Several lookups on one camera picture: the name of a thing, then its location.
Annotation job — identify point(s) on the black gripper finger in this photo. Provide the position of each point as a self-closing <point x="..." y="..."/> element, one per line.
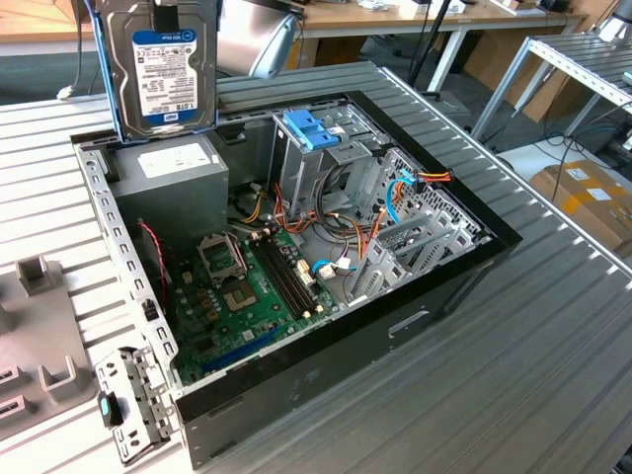
<point x="166" y="20"/>

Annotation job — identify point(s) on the hard disk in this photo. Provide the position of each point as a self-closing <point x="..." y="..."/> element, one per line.
<point x="168" y="84"/>

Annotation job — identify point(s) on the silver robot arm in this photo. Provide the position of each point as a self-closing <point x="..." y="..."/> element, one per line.
<point x="261" y="44"/>

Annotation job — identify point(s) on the grey metal disk bay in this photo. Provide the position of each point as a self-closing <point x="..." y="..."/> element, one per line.
<point x="395" y="266"/>

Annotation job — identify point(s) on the wooden box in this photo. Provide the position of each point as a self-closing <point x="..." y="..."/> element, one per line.
<point x="64" y="7"/>

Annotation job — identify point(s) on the small brown cardboard box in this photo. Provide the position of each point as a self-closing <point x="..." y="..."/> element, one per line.
<point x="340" y="52"/>

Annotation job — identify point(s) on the grey power supply unit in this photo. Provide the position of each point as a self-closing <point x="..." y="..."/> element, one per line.
<point x="173" y="197"/>

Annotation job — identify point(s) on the long wooden desk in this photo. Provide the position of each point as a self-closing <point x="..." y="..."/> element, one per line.
<point x="355" y="20"/>

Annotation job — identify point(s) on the grey drive cage blue latch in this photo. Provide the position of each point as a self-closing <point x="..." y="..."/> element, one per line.
<point x="306" y="168"/>

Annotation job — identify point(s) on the black tripod stand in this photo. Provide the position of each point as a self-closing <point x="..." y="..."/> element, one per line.
<point x="428" y="47"/>

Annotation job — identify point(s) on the black RAM slot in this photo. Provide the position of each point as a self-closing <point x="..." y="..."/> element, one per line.
<point x="275" y="279"/>
<point x="290" y="274"/>

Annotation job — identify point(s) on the CPU socket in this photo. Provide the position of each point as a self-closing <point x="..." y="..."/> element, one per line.
<point x="239" y="296"/>

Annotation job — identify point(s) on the green motherboard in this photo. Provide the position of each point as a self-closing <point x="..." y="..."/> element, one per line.
<point x="190" y="316"/>

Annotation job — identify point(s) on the grey parts rack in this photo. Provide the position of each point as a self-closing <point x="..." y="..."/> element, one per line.
<point x="44" y="326"/>

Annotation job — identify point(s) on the large brown cardboard box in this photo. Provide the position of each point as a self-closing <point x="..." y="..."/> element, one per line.
<point x="494" y="64"/>

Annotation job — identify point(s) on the blue expansion slot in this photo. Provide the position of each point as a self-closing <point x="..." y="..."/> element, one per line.
<point x="242" y="348"/>

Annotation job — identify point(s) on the open black PC case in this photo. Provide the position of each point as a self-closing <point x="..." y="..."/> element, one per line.
<point x="321" y="375"/>

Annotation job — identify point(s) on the metal slat side table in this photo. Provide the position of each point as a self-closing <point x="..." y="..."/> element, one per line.
<point x="568" y="54"/>

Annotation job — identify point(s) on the cardboard box white labels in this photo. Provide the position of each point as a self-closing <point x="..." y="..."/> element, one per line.
<point x="592" y="207"/>

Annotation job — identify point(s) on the metal card retention bracket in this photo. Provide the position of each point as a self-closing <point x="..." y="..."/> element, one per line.
<point x="143" y="395"/>

